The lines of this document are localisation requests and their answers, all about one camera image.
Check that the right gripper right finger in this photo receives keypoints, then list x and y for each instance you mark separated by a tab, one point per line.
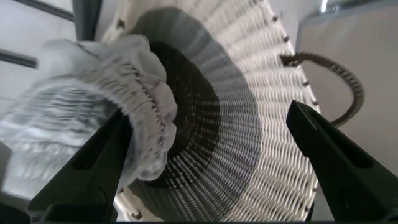
351	177

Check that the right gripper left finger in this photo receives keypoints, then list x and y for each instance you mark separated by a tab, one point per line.
90	174

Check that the pale grey garment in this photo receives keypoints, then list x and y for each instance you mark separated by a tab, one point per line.
62	124

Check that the white laundry basket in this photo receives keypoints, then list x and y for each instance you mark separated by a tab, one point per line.
248	124

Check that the black clothes rack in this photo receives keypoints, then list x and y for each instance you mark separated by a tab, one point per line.
87	18

